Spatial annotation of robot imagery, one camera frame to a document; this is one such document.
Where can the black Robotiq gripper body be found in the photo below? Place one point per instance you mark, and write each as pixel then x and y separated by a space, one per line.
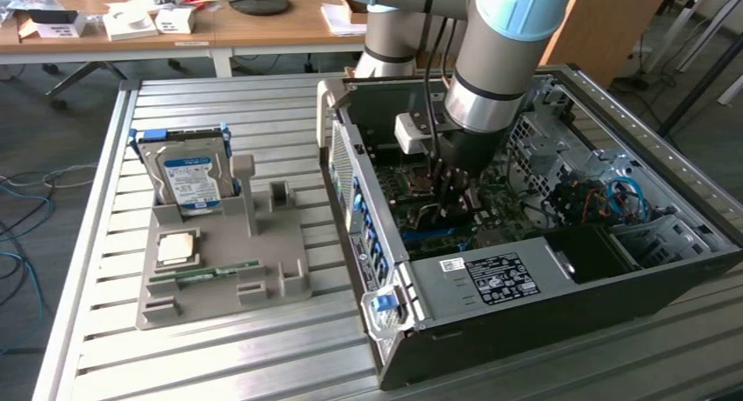
pixel 470 151

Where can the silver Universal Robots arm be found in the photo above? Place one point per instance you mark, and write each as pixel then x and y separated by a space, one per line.
pixel 499 48

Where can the green motherboard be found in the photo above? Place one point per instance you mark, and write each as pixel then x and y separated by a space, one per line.
pixel 505 209

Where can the blue expansion slot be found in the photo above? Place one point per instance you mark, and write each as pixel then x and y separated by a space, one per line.
pixel 433 235

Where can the grey power supply unit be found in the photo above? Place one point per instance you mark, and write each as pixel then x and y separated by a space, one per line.
pixel 453 288

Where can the blue case latch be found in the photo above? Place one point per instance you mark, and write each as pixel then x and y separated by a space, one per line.
pixel 385 304

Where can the silver disk bay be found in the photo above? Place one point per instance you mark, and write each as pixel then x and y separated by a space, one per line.
pixel 667 235

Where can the open black PC case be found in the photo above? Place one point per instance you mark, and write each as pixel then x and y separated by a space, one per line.
pixel 522 344

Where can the stack of papers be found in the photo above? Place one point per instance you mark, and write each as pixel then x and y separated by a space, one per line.
pixel 343 22

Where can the grey parts rack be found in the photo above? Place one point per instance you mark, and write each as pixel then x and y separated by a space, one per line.
pixel 226 244

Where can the wooden cabinet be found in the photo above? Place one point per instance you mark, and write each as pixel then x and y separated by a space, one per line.
pixel 633 27

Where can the hard disk with blue rails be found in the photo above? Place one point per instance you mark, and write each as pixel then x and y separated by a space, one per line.
pixel 186 179

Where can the green RAM stick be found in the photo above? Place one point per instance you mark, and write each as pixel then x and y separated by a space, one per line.
pixel 203 272

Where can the silver CPU chip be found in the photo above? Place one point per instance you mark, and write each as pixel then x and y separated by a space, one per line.
pixel 177 249

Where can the black lamp base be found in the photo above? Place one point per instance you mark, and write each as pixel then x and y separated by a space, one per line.
pixel 258 4

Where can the small white labelled box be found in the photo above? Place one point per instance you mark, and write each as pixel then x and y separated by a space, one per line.
pixel 174 22

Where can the white box with tape roll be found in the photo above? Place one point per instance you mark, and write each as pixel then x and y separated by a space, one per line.
pixel 131 32

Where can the dark wheeled furniture leg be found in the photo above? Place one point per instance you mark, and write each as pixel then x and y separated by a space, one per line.
pixel 75 77

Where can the wooden desk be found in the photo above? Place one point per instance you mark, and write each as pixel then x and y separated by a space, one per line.
pixel 87 44

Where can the black and white box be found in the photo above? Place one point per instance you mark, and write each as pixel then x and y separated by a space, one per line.
pixel 58 27

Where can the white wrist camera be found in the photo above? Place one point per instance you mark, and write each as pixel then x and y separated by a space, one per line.
pixel 409 135

